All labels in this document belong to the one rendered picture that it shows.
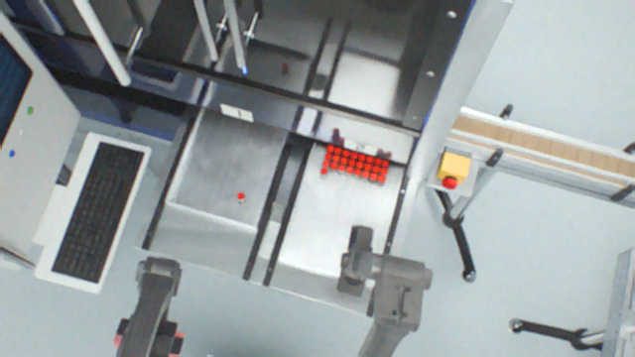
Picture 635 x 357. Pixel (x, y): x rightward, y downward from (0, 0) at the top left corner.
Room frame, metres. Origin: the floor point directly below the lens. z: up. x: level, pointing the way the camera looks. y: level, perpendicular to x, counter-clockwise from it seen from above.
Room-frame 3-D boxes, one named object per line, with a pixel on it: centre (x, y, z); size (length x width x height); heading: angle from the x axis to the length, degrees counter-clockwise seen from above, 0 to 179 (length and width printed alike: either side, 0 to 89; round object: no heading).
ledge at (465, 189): (0.66, -0.38, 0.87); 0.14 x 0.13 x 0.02; 166
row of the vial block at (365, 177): (0.62, -0.09, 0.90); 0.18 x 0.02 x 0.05; 77
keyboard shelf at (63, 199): (0.52, 0.68, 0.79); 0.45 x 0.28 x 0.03; 168
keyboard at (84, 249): (0.51, 0.62, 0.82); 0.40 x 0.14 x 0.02; 168
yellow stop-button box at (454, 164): (0.62, -0.35, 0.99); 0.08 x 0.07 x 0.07; 166
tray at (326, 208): (0.51, -0.07, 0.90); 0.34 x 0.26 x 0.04; 167
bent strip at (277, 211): (0.45, 0.12, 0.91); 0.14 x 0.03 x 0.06; 165
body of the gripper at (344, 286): (0.33, -0.10, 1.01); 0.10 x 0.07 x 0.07; 166
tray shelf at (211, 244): (0.54, 0.10, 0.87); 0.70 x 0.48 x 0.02; 76
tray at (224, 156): (0.65, 0.25, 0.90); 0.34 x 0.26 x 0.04; 166
